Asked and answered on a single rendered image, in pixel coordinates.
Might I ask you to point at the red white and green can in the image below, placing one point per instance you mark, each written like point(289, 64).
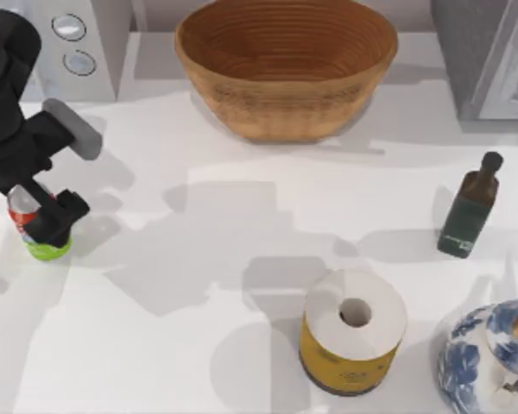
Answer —
point(47, 252)

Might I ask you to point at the small microwave knob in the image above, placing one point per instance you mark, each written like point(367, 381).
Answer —
point(79, 62)

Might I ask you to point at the pale microwave oven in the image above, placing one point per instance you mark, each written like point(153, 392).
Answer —
point(99, 52)

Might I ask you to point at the large microwave knob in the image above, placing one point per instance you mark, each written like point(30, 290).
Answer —
point(69, 27)

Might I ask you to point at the brown woven basket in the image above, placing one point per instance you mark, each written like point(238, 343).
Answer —
point(285, 82)

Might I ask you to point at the paper roll with yellow wrapper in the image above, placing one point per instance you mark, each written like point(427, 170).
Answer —
point(354, 340)

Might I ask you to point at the dark green bottle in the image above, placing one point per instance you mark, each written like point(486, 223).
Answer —
point(468, 211)

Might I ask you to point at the grey cabinet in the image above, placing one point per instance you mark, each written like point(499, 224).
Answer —
point(457, 56)

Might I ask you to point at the blue and white teapot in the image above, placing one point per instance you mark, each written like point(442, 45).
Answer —
point(479, 358)

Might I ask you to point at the grey cabinet door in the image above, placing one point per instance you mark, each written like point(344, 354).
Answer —
point(507, 64)

